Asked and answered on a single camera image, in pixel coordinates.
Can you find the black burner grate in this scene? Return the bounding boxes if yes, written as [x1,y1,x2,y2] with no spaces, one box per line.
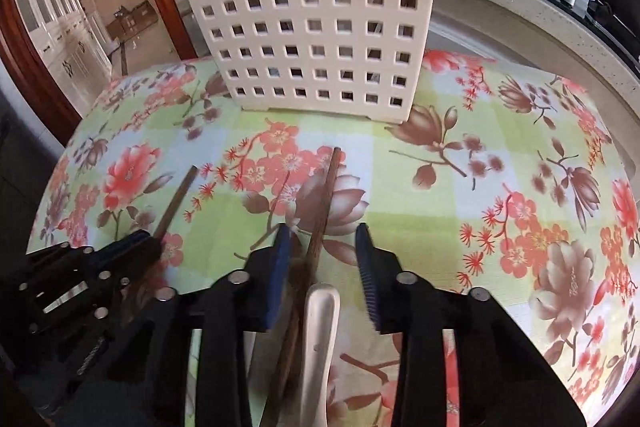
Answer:
[584,0,640,38]

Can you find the floral tablecloth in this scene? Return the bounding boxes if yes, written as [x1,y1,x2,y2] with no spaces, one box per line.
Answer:
[30,49,640,427]

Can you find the white perforated utensil holder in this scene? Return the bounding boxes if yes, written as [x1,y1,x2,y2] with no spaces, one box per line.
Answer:
[167,0,441,126]

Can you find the brown wooden chopstick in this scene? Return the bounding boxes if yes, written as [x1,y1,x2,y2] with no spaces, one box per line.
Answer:
[152,165,199,241]
[260,147,344,427]

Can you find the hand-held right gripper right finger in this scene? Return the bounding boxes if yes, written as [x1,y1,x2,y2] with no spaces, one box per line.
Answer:
[354,222,587,427]

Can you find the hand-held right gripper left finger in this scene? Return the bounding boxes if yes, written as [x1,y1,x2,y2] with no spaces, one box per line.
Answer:
[55,226,294,427]

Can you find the white tall cupboard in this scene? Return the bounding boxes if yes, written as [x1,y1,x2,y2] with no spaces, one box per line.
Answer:
[9,0,114,104]

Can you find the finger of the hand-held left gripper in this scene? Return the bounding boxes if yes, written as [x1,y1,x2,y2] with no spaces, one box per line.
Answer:
[19,237,164,334]
[27,230,152,279]

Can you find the white plastic spoon handle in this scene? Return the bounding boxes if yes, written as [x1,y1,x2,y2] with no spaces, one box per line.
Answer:
[299,284,342,427]

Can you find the white stone countertop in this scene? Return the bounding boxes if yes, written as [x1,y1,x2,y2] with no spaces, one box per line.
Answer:
[424,0,640,100]

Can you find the wooden side table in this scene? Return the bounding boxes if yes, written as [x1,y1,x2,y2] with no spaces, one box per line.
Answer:
[105,0,162,40]

